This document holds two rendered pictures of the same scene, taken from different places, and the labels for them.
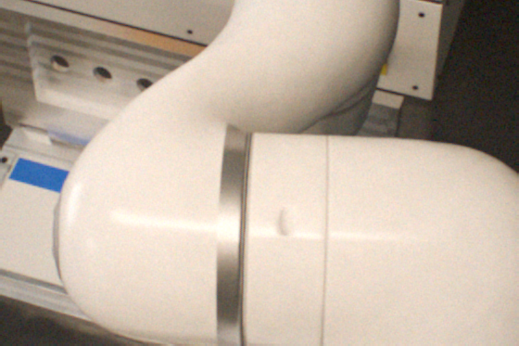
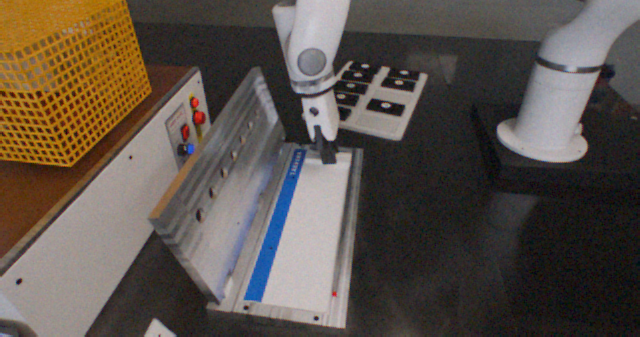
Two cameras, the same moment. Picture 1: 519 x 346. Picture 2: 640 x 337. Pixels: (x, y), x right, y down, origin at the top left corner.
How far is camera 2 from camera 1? 1.10 m
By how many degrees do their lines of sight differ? 65
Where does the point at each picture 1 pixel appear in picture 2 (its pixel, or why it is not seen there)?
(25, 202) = (280, 286)
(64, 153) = (240, 273)
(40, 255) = (318, 268)
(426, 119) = not seen: hidden behind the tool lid
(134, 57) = (211, 158)
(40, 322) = (356, 269)
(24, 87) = (208, 254)
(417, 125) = not seen: hidden behind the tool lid
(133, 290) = not seen: outside the picture
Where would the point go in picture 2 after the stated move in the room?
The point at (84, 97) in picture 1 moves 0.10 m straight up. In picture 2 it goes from (218, 222) to (207, 172)
